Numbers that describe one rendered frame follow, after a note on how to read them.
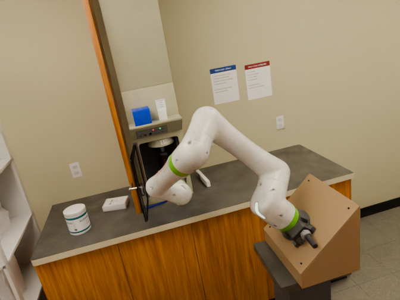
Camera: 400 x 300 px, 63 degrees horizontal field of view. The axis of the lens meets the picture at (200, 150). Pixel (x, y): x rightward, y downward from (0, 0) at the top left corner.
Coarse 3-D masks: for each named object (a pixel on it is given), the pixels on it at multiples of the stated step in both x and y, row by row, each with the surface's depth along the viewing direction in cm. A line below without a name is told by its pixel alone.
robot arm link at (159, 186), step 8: (168, 168) 133; (152, 176) 157; (160, 176) 143; (168, 176) 136; (176, 176) 133; (152, 184) 151; (160, 184) 146; (168, 184) 143; (152, 192) 154; (160, 192) 153; (168, 192) 157
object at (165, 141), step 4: (156, 140) 212; (160, 140) 212; (164, 140) 213; (168, 140) 214; (172, 140) 217; (148, 144) 218; (152, 144) 214; (156, 144) 212; (160, 144) 212; (164, 144) 212; (168, 144) 214
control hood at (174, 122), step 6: (174, 114) 206; (156, 120) 199; (162, 120) 196; (168, 120) 195; (174, 120) 196; (180, 120) 198; (132, 126) 194; (138, 126) 192; (144, 126) 193; (150, 126) 194; (156, 126) 196; (168, 126) 200; (174, 126) 202; (180, 126) 204; (132, 132) 194; (132, 138) 200
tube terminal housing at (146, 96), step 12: (168, 84) 200; (132, 96) 197; (144, 96) 199; (156, 96) 201; (168, 96) 203; (132, 108) 199; (156, 108) 203; (168, 108) 205; (132, 120) 201; (168, 132) 209; (180, 132) 211; (192, 192) 226
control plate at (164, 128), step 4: (152, 128) 196; (156, 128) 198; (164, 128) 200; (136, 132) 195; (140, 132) 197; (144, 132) 198; (148, 132) 199; (152, 132) 201; (156, 132) 202; (160, 132) 203; (164, 132) 205; (140, 136) 201; (144, 136) 202
